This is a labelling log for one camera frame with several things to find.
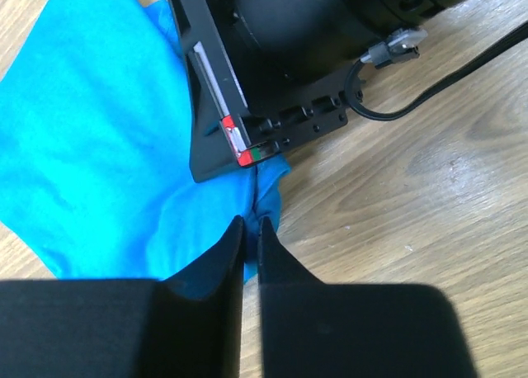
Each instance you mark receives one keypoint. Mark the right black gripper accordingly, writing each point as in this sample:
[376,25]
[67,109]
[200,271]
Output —
[266,76]

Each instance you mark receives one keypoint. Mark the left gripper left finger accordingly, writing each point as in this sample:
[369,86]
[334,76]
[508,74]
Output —
[188,325]

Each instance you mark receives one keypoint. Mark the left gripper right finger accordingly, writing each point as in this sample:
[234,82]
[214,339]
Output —
[310,328]

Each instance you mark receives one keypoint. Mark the teal blue t-shirt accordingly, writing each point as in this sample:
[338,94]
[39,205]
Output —
[95,145]

